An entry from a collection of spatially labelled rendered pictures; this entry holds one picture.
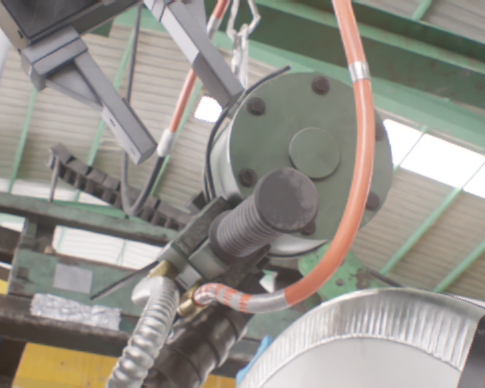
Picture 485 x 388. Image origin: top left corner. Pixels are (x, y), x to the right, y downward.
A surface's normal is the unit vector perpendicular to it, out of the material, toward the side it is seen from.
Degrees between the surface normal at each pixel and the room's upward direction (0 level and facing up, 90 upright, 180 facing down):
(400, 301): 90
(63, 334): 180
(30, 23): 115
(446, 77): 180
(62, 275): 90
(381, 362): 90
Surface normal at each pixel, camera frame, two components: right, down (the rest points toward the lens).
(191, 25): 0.26, -0.22
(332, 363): -0.94, -0.22
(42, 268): 0.36, -0.59
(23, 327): 0.00, 0.77
